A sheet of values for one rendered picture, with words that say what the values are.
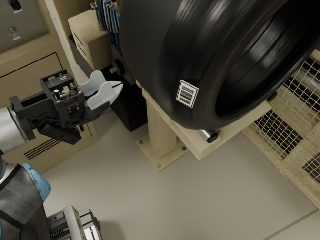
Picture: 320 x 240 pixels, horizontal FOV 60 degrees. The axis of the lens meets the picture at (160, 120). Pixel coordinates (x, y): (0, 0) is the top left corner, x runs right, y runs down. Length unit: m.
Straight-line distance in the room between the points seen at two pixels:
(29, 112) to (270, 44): 0.82
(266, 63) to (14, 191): 0.89
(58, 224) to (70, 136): 0.56
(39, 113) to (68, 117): 0.05
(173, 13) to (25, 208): 0.64
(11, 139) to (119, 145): 1.43
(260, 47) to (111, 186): 1.20
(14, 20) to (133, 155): 1.08
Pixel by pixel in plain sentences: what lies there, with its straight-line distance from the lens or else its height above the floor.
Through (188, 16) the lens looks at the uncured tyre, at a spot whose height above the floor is 1.37.
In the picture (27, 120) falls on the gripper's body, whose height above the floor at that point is 1.28.
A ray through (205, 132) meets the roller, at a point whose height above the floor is 0.92.
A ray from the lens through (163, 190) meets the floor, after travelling 1.77.
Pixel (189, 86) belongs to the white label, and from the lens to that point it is 0.56.
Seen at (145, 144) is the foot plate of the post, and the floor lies 0.01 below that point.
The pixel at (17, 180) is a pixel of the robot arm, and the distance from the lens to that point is 0.88.
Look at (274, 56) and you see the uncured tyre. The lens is 1.06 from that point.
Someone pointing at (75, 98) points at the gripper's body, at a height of 1.29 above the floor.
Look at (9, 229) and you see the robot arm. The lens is 0.89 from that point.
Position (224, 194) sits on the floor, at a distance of 1.81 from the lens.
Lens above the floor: 1.69
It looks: 58 degrees down
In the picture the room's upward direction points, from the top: straight up
